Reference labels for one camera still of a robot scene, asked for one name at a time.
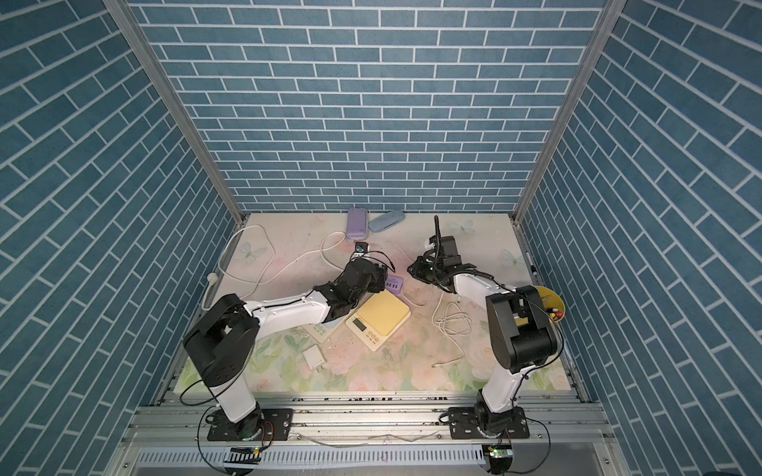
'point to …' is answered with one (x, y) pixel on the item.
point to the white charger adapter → (314, 357)
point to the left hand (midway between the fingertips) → (384, 271)
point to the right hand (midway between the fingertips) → (411, 269)
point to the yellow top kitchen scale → (378, 319)
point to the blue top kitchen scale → (323, 330)
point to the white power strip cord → (246, 256)
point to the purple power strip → (393, 284)
